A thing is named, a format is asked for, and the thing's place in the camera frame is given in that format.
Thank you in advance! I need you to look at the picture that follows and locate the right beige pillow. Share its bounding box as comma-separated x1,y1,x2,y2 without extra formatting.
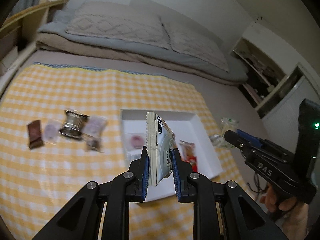
164,22,229,72

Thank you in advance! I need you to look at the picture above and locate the dark round cookie packet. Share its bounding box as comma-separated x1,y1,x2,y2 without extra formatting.
85,135,102,152

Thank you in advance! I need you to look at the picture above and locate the silver foil packet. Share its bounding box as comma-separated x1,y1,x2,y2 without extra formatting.
209,134,223,146

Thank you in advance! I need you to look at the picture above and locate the silver brown snack packet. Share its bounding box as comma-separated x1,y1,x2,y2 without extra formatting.
59,110,89,140

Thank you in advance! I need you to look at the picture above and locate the white tray box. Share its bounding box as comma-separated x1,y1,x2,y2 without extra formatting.
120,108,224,203

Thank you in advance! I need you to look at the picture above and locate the white deer pastry packet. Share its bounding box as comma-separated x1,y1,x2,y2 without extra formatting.
146,111,176,186

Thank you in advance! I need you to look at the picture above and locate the black cable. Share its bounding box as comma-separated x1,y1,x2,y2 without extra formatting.
247,172,268,202

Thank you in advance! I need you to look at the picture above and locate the red cracker snack packet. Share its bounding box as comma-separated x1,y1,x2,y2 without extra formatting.
180,140,198,172

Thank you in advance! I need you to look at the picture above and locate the grey blue blanket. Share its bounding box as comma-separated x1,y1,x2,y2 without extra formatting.
38,10,248,74

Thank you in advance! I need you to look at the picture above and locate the left beige pillow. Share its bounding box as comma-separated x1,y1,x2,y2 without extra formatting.
66,2,170,49

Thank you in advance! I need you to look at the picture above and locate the yellow checkered cloth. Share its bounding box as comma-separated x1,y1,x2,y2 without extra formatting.
1,63,244,239

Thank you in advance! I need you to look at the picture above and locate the purple round snack packet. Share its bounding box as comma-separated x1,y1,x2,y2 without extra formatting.
42,119,61,144

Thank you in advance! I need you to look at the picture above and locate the green candy packet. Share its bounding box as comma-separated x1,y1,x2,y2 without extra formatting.
220,117,239,149

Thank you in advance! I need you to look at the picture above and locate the beige pillow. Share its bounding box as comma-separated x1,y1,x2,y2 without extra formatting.
66,2,170,49
164,22,229,72

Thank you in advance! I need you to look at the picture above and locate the pale purple wrapped snack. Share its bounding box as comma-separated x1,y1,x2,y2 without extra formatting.
82,115,107,138

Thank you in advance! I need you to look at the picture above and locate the right hand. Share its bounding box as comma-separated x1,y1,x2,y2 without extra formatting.
260,183,309,239

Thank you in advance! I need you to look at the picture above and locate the right white shelf unit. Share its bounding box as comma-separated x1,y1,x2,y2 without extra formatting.
229,21,320,119

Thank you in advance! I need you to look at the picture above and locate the wooden headboard shelf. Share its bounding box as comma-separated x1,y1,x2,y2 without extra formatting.
1,0,69,76

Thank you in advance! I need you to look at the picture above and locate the brown chocolate packet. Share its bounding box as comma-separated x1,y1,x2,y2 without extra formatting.
27,120,44,150

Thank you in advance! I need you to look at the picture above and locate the beige folded comforter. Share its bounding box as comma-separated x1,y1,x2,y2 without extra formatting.
36,33,248,86

